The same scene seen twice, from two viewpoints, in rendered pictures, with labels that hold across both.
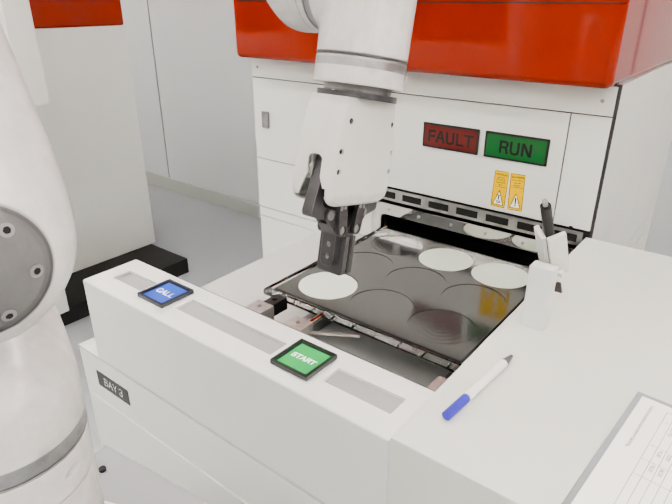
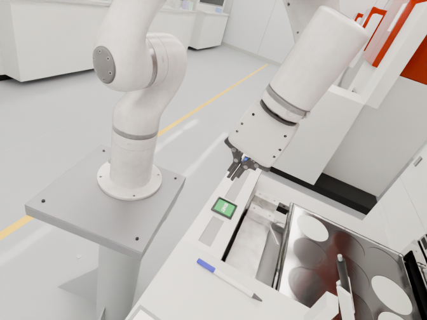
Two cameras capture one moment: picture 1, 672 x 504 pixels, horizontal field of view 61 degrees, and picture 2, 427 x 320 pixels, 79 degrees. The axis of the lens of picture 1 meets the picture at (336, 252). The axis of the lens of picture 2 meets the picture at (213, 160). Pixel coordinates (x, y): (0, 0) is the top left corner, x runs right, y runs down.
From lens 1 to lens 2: 0.48 m
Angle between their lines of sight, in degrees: 56
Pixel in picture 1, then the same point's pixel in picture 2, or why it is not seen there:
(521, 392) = (230, 303)
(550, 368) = not seen: outside the picture
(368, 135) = (261, 127)
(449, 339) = (297, 291)
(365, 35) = (276, 79)
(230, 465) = not seen: hidden behind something
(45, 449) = (123, 131)
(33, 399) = (126, 116)
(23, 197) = (115, 54)
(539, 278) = (322, 302)
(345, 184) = (238, 139)
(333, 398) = (202, 219)
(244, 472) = not seen: hidden behind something
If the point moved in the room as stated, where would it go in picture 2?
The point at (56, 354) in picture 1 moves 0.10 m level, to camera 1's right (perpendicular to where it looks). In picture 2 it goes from (144, 115) to (147, 136)
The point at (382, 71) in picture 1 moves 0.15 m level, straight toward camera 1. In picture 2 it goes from (272, 100) to (180, 80)
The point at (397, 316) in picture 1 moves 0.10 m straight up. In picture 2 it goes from (304, 261) to (323, 237)
